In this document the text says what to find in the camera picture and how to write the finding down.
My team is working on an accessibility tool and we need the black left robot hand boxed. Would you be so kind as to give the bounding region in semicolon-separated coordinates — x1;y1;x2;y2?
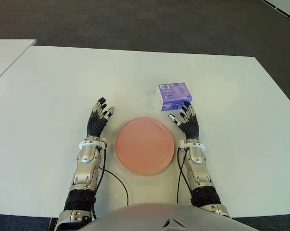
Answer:
86;97;115;141

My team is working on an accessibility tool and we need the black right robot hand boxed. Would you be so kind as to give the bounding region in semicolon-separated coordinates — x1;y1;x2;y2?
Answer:
168;100;200;140

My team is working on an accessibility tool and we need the purple tissue paper pack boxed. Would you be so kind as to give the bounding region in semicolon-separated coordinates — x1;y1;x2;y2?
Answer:
156;82;193;112

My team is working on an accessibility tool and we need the pink round plate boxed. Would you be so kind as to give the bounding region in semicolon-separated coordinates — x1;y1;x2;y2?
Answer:
114;116;176;176

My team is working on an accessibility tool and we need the silver robot torso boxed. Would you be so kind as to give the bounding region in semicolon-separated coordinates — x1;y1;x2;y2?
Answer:
83;203;253;231

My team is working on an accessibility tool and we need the white side table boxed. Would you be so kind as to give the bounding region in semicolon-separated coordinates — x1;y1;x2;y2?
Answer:
0;39;37;86

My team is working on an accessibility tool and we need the white panel with black edge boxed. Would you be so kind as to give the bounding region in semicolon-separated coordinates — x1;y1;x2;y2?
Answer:
260;0;290;22

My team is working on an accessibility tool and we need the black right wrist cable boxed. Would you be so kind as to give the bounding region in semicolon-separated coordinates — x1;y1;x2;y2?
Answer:
176;149;192;205

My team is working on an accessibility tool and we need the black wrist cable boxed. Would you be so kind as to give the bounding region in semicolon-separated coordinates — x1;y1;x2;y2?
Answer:
94;144;129;221
176;149;192;205

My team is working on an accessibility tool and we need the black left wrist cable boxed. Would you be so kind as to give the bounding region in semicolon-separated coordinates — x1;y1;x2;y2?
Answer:
94;144;129;221

